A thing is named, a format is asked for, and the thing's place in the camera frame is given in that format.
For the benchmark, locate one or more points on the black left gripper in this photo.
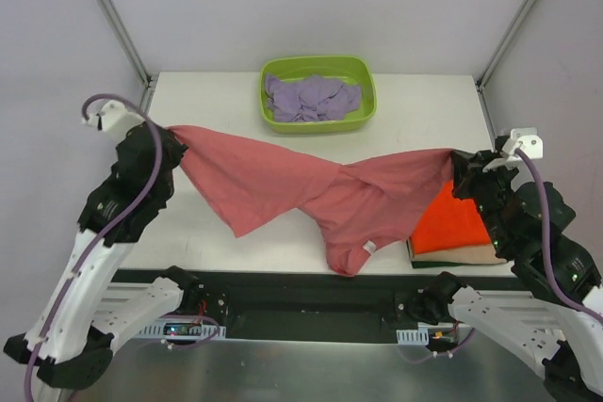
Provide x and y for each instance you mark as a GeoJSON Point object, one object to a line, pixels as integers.
{"type": "Point", "coordinates": [166, 149]}

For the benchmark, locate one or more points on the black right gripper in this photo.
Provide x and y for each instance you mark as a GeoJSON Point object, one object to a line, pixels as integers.
{"type": "Point", "coordinates": [469, 171]}

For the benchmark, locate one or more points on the pink t-shirt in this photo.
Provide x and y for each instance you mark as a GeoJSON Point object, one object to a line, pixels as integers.
{"type": "Point", "coordinates": [248, 183]}

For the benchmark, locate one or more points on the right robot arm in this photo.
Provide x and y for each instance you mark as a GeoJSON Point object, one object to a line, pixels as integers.
{"type": "Point", "coordinates": [526, 228]}

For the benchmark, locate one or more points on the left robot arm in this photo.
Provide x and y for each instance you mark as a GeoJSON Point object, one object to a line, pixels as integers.
{"type": "Point", "coordinates": [71, 346]}

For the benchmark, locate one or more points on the orange folded t-shirt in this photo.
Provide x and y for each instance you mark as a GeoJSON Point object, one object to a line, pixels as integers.
{"type": "Point", "coordinates": [449, 224]}

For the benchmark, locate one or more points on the beige folded t-shirt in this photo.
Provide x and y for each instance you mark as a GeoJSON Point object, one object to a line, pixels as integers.
{"type": "Point", "coordinates": [481, 249]}

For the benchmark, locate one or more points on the white care label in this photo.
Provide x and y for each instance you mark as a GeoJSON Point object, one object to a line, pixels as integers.
{"type": "Point", "coordinates": [370, 247]}

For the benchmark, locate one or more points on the green plastic basin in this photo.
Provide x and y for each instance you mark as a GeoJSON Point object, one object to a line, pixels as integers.
{"type": "Point", "coordinates": [350, 69]}

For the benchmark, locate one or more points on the lilac crumpled t-shirt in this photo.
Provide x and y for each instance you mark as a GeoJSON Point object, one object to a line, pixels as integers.
{"type": "Point", "coordinates": [315, 98]}

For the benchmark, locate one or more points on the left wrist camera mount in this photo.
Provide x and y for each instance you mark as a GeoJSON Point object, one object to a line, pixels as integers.
{"type": "Point", "coordinates": [115, 120]}

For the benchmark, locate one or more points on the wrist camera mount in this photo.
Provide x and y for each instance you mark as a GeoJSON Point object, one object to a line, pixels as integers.
{"type": "Point", "coordinates": [115, 120]}
{"type": "Point", "coordinates": [526, 140]}

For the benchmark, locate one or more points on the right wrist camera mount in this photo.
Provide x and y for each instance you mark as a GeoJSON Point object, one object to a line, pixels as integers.
{"type": "Point", "coordinates": [526, 140]}

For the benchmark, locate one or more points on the left aluminium frame post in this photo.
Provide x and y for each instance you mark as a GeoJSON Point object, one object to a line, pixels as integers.
{"type": "Point", "coordinates": [115, 22]}

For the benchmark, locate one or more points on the aluminium frame post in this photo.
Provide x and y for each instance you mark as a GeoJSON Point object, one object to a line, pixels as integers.
{"type": "Point", "coordinates": [510, 35]}
{"type": "Point", "coordinates": [115, 22]}

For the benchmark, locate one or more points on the right slotted cable duct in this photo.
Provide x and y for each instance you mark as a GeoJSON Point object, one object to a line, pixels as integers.
{"type": "Point", "coordinates": [419, 337]}

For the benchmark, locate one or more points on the slotted cable duct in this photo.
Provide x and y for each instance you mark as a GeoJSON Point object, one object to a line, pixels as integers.
{"type": "Point", "coordinates": [187, 331]}
{"type": "Point", "coordinates": [419, 337]}

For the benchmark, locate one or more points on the left slotted cable duct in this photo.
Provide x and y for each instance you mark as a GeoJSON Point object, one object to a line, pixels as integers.
{"type": "Point", "coordinates": [187, 331]}

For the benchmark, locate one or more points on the aluminium front rail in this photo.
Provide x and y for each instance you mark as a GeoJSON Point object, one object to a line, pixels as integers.
{"type": "Point", "coordinates": [521, 304]}

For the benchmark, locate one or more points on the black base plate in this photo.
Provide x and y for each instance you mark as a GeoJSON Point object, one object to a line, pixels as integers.
{"type": "Point", "coordinates": [366, 309]}

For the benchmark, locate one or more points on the right aluminium frame post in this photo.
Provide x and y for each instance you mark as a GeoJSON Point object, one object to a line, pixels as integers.
{"type": "Point", "coordinates": [510, 35]}

